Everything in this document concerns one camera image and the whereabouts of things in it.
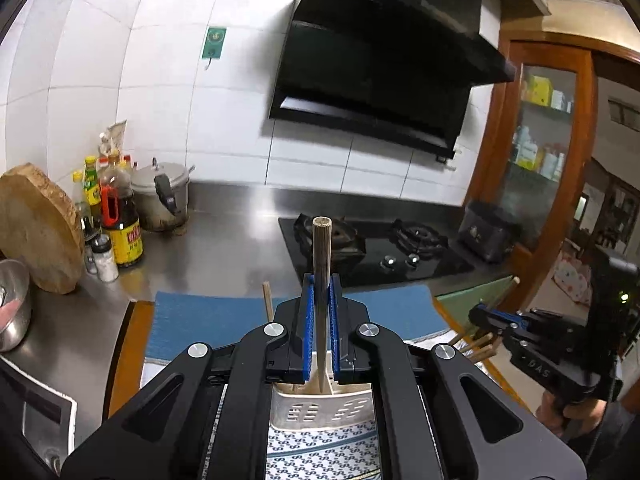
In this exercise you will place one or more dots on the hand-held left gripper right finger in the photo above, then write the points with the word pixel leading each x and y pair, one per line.
pixel 334 330

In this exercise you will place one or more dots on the green board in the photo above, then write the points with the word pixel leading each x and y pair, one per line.
pixel 465 305

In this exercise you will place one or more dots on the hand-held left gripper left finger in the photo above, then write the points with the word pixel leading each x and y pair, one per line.
pixel 310 330

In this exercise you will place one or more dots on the small dark bottle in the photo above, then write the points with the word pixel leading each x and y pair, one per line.
pixel 89 245

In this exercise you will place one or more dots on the black range hood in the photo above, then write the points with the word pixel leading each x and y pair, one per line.
pixel 375 60

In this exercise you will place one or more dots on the large soy sauce bottle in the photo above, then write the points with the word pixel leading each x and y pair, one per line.
pixel 122 220

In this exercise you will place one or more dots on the black gas stove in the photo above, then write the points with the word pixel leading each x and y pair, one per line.
pixel 400 265

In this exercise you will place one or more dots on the person's right forearm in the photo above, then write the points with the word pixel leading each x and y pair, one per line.
pixel 585 435

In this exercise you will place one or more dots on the blue white patterned table mat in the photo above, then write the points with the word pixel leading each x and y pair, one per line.
pixel 210 320

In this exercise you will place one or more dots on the yellow cap bottle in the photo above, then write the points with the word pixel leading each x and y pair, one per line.
pixel 79 195

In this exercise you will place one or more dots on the crumpled snack bag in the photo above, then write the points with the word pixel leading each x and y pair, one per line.
pixel 114 140

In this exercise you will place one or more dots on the round wooden cutting board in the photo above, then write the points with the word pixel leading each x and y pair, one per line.
pixel 40 230

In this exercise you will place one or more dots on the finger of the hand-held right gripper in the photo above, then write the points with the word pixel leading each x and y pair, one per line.
pixel 492 316

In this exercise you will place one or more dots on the yellow box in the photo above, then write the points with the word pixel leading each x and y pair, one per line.
pixel 537 90

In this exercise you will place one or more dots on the grey pressure cooker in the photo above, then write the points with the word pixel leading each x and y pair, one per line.
pixel 160 195

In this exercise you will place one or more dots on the person's right hand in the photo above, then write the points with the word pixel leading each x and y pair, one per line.
pixel 554 410

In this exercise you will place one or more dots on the white plastic utensil holder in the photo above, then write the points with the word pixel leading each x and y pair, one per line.
pixel 325 410

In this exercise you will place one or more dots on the beige wooden stick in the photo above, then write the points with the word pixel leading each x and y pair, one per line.
pixel 511 286

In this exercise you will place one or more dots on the metal pot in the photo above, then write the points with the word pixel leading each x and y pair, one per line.
pixel 12 310

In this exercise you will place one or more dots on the dark square container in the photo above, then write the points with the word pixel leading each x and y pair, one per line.
pixel 485 232

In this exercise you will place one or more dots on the long wooden chopstick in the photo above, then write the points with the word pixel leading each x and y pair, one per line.
pixel 321 260
pixel 267 300

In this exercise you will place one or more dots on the white polka dot storage box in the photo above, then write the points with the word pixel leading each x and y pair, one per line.
pixel 572 280

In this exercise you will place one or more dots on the green label sauce bottle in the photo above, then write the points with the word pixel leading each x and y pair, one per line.
pixel 92 185

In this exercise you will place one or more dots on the white salt shaker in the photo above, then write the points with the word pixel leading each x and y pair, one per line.
pixel 106 262

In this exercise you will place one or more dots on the wooden glass door cabinet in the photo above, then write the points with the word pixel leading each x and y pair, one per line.
pixel 487 135

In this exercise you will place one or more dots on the white-edged black appliance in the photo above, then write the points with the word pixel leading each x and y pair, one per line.
pixel 30 410

